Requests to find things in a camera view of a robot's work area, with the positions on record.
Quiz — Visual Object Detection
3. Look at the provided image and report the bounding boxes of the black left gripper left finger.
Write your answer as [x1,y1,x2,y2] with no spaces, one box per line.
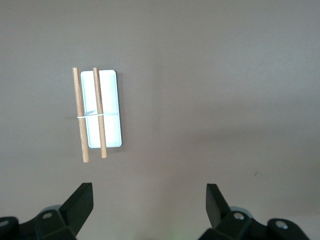
[0,182,94,240]

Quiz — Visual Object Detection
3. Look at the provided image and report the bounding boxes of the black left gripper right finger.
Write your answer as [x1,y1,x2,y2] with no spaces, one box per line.
[197,183,311,240]

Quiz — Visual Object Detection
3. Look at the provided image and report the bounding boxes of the white towel rack wooden rods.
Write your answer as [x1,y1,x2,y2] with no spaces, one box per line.
[71,66,123,164]

